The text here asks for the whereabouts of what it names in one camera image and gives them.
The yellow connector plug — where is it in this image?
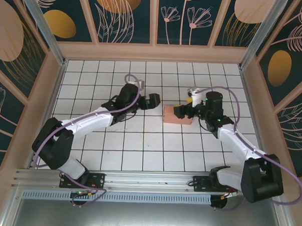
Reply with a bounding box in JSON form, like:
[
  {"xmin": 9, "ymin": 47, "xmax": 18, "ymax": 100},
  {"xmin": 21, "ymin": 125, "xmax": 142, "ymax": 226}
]
[{"xmin": 220, "ymin": 192, "xmax": 238, "ymax": 201}]

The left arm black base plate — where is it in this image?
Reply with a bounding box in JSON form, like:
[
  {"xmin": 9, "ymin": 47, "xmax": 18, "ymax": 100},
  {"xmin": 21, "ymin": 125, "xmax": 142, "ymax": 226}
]
[{"xmin": 59, "ymin": 171, "xmax": 106, "ymax": 191}]

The pink paper box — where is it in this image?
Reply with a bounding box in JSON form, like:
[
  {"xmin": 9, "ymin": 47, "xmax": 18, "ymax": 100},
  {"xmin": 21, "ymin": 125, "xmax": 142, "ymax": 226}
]
[{"xmin": 162, "ymin": 105, "xmax": 194, "ymax": 126}]

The small green circuit board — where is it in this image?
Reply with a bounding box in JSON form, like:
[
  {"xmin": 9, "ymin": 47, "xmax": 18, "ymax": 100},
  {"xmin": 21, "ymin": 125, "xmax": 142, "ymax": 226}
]
[{"xmin": 71, "ymin": 190, "xmax": 94, "ymax": 199}]

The grey slotted cable duct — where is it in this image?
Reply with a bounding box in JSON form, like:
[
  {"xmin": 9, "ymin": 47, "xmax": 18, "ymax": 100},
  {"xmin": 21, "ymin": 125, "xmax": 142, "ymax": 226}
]
[{"xmin": 22, "ymin": 186, "xmax": 212, "ymax": 206}]

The steel sheet panel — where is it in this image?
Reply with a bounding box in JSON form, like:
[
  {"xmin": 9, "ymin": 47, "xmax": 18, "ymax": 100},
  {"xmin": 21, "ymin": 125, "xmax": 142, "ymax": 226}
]
[{"xmin": 0, "ymin": 183, "xmax": 295, "ymax": 226}]

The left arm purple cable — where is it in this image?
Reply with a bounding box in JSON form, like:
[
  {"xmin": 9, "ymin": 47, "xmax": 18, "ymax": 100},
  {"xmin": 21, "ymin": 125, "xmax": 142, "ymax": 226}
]
[{"xmin": 31, "ymin": 69, "xmax": 113, "ymax": 209}]

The aluminium frame post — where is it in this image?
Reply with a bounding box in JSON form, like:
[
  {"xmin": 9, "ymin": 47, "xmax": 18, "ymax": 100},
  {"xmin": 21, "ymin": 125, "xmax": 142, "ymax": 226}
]
[
  {"xmin": 13, "ymin": 0, "xmax": 71, "ymax": 67},
  {"xmin": 238, "ymin": 0, "xmax": 289, "ymax": 72}
]

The aluminium mounting rail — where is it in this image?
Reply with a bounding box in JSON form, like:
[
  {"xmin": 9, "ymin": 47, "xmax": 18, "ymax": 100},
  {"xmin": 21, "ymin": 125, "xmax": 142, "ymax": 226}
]
[{"xmin": 11, "ymin": 164, "xmax": 285, "ymax": 200}]

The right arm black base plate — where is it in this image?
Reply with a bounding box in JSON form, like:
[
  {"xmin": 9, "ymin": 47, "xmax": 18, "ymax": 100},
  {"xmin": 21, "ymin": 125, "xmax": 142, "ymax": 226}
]
[{"xmin": 192, "ymin": 175, "xmax": 239, "ymax": 194}]

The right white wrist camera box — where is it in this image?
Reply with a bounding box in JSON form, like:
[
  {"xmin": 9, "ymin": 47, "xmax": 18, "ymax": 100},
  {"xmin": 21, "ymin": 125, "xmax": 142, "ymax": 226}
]
[{"xmin": 187, "ymin": 86, "xmax": 206, "ymax": 109}]

